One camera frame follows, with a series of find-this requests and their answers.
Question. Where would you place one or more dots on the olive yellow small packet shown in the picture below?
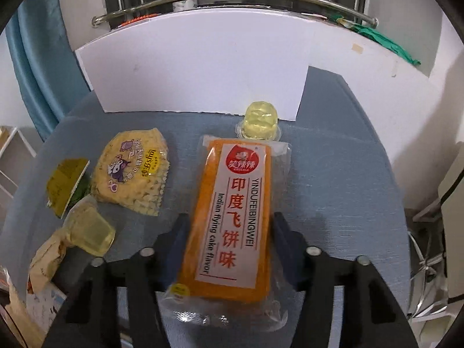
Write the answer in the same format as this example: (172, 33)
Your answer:
(63, 183)

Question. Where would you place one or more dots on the yellow corn puff snack pack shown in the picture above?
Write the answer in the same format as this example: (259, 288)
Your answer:
(132, 171)

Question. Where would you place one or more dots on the blue curtain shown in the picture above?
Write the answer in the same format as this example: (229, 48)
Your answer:
(47, 71)

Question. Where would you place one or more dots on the orange handled tool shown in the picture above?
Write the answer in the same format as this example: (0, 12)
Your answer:
(138, 19)

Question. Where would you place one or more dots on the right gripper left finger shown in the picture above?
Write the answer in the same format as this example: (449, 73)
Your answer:
(89, 315)

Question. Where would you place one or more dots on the orange flying cake snack pack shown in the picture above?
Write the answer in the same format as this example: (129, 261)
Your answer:
(227, 278)

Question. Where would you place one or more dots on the yellow jelly cup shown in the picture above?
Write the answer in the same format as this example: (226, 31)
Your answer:
(260, 122)
(87, 229)

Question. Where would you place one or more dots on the white office chair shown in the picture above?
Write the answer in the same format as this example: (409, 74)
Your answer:
(436, 243)

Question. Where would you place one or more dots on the white cardboard box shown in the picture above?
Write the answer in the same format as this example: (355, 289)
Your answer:
(215, 60)

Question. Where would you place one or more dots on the green tissue packs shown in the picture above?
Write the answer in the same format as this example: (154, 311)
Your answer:
(375, 36)

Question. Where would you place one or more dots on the beige small snack packet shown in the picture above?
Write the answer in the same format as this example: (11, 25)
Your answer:
(47, 260)

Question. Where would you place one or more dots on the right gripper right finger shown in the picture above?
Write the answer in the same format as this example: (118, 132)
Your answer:
(371, 316)

